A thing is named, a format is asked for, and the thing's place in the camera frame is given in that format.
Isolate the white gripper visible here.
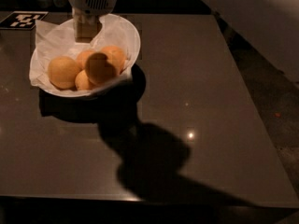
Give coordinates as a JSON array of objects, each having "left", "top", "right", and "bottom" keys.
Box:
[{"left": 68, "top": 0, "right": 117, "bottom": 43}]

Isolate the rear hidden orange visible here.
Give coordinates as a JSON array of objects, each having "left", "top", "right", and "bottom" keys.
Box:
[{"left": 76, "top": 49, "right": 95, "bottom": 69}]

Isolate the white bowl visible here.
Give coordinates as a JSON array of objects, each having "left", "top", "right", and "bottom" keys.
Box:
[{"left": 29, "top": 13, "right": 142, "bottom": 99}]

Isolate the white paper liner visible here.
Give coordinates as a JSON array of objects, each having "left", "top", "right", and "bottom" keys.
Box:
[{"left": 28, "top": 15, "right": 138, "bottom": 95}]

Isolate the black white marker tag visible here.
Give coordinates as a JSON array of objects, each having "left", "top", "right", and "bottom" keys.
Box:
[{"left": 0, "top": 11, "right": 48, "bottom": 30}]

